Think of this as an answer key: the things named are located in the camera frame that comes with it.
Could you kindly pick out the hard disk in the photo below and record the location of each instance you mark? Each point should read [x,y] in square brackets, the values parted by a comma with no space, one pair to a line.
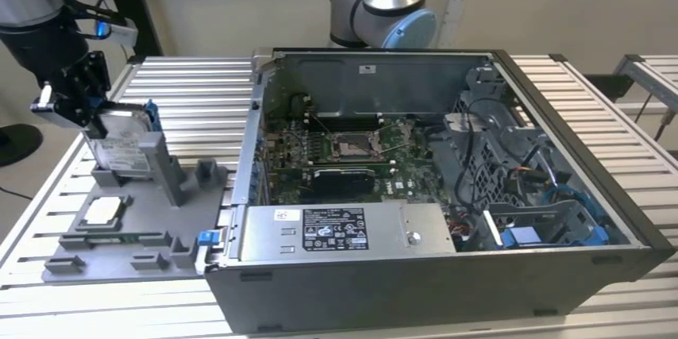
[122,144]

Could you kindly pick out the metal disk bay cage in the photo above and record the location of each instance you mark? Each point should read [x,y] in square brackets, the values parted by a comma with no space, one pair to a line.
[493,180]

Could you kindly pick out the black round stand base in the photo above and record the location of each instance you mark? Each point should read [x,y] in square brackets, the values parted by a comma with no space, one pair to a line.
[19,144]

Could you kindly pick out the silver CPU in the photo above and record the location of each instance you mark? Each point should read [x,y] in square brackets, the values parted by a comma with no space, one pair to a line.
[106,211]

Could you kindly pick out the grey plastic parts rack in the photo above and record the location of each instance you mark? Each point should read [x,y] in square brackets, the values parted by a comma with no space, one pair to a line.
[149,212]

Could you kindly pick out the green RAM stick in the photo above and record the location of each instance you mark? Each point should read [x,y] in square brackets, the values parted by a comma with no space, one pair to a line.
[119,238]

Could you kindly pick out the blue case latch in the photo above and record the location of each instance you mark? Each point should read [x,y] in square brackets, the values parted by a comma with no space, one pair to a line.
[207,237]

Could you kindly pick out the locking lever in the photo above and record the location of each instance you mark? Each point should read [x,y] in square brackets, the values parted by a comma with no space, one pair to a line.
[324,124]

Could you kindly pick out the black RAM slot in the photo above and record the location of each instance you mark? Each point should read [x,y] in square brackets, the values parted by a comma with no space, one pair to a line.
[345,125]
[345,117]

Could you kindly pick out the CPU socket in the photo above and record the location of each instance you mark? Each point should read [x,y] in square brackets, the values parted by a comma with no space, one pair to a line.
[350,148]

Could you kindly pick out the grey power supply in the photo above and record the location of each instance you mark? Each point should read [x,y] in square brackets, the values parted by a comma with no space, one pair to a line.
[265,243]

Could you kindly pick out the black graphics card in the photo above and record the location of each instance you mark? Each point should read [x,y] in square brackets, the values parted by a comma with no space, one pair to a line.
[342,184]

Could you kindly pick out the green motherboard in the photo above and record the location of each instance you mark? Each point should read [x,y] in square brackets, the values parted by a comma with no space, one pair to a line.
[418,180]

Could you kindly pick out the black open PC case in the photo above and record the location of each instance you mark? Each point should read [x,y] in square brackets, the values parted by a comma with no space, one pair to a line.
[372,295]

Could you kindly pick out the blue plastic block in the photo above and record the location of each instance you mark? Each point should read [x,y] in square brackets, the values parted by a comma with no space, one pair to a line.
[522,237]

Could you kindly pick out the aluminium side table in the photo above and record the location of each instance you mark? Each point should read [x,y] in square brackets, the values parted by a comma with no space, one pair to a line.
[657,73]

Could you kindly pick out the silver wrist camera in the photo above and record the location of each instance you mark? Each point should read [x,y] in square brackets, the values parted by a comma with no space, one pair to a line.
[45,110]

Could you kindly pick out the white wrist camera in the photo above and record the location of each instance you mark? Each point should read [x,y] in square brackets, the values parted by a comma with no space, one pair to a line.
[125,33]

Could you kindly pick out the black metal post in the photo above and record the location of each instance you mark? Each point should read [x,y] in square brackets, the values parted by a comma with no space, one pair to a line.
[143,17]

